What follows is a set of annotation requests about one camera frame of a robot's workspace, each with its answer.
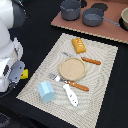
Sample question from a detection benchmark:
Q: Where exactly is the beige woven placemat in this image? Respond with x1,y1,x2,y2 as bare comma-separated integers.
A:
17,33,118,128

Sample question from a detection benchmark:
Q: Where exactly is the knife with wooden handle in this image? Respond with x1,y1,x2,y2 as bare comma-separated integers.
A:
61,52,101,65

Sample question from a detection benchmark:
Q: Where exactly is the fork with wooden handle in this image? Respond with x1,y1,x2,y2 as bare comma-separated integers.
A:
48,73,89,91

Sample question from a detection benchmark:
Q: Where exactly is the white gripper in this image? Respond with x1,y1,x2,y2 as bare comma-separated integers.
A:
0,39,25,92

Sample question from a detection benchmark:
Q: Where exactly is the round wooden plate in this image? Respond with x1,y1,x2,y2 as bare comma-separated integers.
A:
59,57,87,81

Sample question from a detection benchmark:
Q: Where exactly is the beige bowl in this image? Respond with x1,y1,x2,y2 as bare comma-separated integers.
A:
121,7,128,30

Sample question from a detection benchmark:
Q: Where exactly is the tall grey pot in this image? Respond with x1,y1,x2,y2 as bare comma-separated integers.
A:
60,0,81,21

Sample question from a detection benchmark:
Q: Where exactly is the light blue milk carton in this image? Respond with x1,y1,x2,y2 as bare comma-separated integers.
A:
38,81,55,103

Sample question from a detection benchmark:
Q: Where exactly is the grey saucepan with handle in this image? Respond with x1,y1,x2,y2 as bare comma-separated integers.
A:
82,8,120,27

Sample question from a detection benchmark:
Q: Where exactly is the yellow butter box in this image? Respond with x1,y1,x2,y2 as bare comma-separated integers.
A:
20,69,29,79

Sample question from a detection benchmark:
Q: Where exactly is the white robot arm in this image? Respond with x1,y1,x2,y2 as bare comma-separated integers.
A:
0,0,26,92

